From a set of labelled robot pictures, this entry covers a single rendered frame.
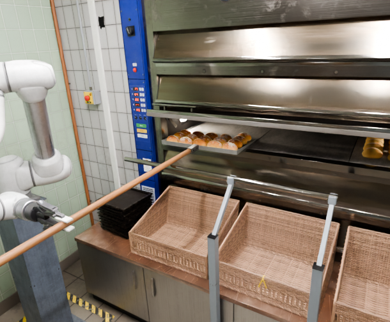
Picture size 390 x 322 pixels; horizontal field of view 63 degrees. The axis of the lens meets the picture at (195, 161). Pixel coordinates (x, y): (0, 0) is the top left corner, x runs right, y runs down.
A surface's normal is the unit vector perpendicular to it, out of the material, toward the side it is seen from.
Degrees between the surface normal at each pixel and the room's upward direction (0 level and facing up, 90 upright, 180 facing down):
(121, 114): 90
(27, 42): 90
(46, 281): 90
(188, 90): 70
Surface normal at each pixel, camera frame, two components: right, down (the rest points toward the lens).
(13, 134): 0.86, 0.15
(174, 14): -0.51, 0.33
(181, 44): -0.50, -0.01
